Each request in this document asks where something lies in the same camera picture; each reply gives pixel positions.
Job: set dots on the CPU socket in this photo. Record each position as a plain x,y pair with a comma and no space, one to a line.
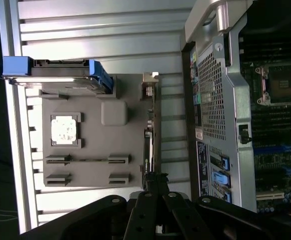
283,83

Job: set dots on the black side panel latch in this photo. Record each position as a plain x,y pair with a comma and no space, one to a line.
244,135

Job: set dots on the hard drive in blue caddy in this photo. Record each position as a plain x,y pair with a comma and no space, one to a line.
15,66

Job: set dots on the green motherboard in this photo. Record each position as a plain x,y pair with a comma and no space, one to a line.
273,162

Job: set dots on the grey parts rack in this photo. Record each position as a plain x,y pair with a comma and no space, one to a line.
93,175

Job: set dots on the blue slot clip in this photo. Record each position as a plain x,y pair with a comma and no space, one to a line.
227,197
220,178
225,162

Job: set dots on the black RAM slot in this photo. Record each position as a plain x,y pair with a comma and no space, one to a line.
273,40
273,52

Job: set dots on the silver CPU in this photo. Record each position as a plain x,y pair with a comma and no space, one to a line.
64,130

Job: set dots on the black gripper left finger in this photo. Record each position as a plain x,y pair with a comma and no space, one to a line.
140,220

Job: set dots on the open black PC case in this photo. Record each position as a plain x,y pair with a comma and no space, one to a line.
235,100

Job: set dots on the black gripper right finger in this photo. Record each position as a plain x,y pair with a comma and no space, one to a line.
183,220

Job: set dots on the green RAM stick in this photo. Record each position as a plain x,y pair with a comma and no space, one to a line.
90,160

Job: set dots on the blue expansion slot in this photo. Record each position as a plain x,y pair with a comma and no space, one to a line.
268,149

